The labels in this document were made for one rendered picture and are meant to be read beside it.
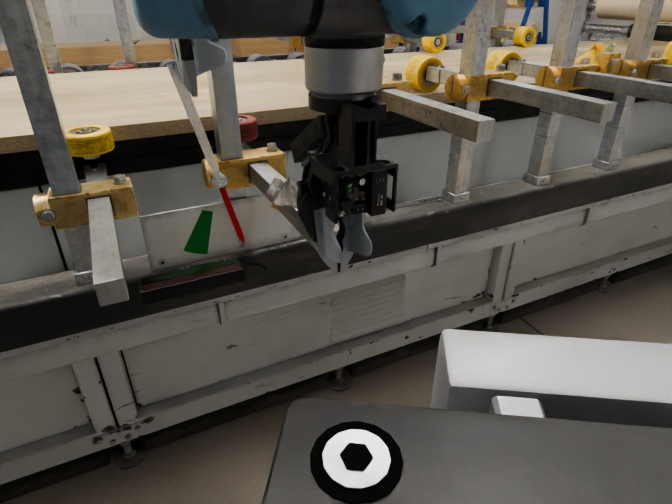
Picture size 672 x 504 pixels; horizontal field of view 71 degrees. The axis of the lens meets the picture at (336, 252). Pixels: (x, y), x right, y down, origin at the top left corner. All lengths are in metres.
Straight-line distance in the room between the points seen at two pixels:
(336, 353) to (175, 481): 0.54
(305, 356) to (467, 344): 1.25
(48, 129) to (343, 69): 0.46
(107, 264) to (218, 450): 0.94
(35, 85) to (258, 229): 0.39
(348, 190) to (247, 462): 1.06
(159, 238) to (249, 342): 0.58
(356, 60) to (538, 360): 0.32
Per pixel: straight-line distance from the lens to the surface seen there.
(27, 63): 0.76
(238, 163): 0.81
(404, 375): 1.63
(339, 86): 0.45
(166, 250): 0.84
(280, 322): 1.33
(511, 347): 0.20
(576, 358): 0.20
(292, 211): 0.64
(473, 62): 1.01
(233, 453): 1.44
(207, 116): 0.98
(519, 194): 1.19
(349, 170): 0.45
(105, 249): 0.63
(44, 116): 0.77
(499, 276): 1.69
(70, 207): 0.80
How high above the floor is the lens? 1.11
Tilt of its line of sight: 29 degrees down
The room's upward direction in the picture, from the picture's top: straight up
